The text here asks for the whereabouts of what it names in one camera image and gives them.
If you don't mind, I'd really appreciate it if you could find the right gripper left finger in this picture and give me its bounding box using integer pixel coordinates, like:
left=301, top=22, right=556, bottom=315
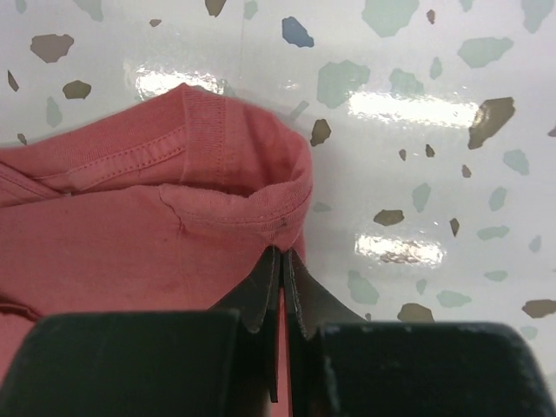
left=212, top=247, right=281, bottom=403

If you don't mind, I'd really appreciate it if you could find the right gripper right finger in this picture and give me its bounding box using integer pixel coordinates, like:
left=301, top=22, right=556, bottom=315
left=281, top=250, right=365, bottom=416

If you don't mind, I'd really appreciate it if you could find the red t shirt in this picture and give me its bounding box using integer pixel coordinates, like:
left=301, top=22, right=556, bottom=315
left=0, top=82, right=314, bottom=417

